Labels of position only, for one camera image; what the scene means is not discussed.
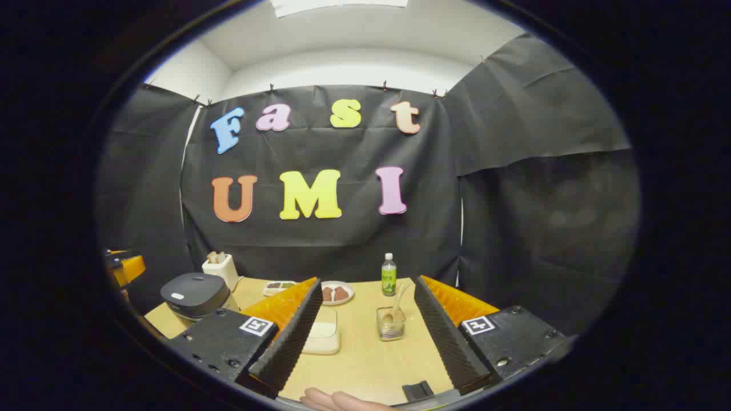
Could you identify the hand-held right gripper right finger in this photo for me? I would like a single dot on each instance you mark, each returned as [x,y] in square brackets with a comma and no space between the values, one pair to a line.
[445,337]

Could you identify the green label drink bottle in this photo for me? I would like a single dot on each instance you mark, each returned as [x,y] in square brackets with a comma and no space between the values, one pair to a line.
[389,282]

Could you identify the wooden spoon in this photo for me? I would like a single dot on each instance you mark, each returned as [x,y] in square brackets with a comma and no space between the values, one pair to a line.
[398,299]

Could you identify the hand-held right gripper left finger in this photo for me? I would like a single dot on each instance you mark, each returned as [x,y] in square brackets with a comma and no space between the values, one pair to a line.
[291,337]

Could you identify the ceiling light panel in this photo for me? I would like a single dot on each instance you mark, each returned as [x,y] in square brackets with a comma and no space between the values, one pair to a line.
[342,5]

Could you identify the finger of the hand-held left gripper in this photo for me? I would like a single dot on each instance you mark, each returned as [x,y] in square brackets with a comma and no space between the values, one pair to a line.
[131,268]

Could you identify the clear glass rice container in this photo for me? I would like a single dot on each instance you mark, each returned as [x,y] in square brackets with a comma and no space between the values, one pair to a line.
[326,315]

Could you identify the small white divided dish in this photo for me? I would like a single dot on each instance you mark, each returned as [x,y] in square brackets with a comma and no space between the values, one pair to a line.
[280,287]

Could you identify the black rice cooker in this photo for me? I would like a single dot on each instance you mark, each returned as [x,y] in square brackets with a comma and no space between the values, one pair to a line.
[194,294]

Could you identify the brown meat piece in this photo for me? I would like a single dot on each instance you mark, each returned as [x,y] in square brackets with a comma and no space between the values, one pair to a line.
[328,294]
[341,294]

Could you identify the white round plate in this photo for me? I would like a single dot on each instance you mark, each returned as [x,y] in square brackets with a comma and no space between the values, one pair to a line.
[340,302]

